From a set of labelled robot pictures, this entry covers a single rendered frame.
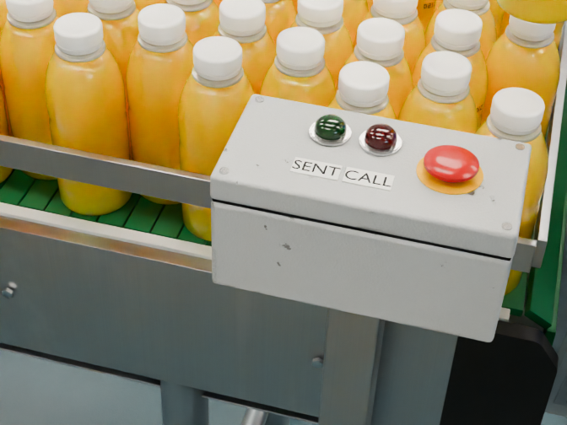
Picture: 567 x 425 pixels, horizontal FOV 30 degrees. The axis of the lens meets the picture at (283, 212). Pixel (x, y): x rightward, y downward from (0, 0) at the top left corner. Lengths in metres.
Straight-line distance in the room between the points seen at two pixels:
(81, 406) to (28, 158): 1.09
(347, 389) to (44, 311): 0.33
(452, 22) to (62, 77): 0.32
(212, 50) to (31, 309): 0.34
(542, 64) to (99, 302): 0.45
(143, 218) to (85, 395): 1.06
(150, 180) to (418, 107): 0.23
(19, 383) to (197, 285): 1.13
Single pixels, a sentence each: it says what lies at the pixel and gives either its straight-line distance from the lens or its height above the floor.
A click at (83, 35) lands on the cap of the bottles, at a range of 0.87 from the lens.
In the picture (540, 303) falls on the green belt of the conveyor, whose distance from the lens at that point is 0.92.
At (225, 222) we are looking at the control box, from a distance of 0.71.
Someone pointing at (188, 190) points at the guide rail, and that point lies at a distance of 0.89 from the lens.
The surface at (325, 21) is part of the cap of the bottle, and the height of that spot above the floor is 1.07.
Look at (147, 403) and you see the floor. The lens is 1.97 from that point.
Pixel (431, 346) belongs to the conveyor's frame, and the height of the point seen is 0.86.
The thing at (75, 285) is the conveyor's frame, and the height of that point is 0.84.
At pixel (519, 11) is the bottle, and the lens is 0.82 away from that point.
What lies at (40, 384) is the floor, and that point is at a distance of 2.02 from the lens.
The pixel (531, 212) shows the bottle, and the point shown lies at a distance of 0.86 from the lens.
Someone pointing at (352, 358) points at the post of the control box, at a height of 0.92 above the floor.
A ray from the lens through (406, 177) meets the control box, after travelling 0.70.
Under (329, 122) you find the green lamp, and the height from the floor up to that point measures 1.11.
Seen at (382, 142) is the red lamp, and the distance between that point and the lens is 0.71.
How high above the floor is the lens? 1.54
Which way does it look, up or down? 41 degrees down
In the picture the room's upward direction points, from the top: 2 degrees clockwise
